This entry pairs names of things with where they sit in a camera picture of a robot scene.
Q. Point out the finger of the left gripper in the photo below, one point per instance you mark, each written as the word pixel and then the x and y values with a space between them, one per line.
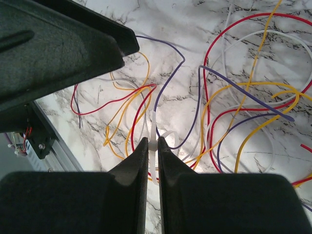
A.
pixel 124 36
pixel 42 51

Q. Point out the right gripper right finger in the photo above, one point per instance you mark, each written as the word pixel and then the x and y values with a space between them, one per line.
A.
pixel 193 203

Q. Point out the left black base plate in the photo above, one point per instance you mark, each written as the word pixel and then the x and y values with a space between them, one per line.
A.
pixel 42 135

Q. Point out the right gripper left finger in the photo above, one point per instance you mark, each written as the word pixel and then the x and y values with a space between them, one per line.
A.
pixel 77 202

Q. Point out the white zip tie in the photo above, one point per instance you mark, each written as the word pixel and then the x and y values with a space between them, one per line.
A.
pixel 153 146

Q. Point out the grey slotted cable duct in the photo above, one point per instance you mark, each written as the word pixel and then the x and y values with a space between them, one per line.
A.
pixel 36 163

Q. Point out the aluminium front rail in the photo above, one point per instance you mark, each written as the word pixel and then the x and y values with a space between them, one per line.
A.
pixel 60 157

